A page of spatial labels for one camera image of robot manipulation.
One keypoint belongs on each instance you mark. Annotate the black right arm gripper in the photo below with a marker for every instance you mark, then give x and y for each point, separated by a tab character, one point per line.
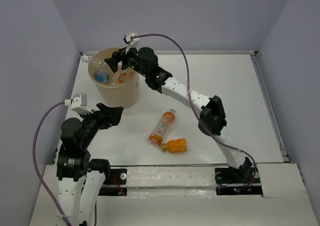
118	56

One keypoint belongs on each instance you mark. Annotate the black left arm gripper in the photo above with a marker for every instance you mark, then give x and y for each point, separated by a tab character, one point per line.
114	115

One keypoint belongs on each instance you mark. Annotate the clear crushed plastic bottle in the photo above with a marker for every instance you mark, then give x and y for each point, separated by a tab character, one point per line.
96	65

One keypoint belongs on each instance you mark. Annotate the orange bottle with white cap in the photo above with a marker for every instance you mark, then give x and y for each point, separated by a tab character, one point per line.
123	77

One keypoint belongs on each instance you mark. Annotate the clear bottle blue cap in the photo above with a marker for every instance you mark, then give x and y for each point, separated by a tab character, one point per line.
102	75

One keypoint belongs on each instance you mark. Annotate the tall orange juice bottle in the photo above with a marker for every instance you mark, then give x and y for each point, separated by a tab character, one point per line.
164	124

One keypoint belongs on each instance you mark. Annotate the short orange bottle yellow cap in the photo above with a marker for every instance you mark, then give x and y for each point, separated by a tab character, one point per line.
175	146

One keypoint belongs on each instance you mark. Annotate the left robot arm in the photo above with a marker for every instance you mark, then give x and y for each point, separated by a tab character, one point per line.
80	177

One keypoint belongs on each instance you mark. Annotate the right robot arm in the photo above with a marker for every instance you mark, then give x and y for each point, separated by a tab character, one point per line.
209	111

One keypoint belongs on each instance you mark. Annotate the beige plastic bin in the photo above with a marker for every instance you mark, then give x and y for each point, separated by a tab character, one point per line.
125	94

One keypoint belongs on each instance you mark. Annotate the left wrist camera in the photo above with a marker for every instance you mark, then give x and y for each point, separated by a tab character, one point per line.
78	104

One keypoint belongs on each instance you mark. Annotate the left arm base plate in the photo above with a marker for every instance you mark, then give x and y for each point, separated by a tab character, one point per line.
112	183

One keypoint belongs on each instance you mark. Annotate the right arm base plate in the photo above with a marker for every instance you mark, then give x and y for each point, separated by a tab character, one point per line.
227	184

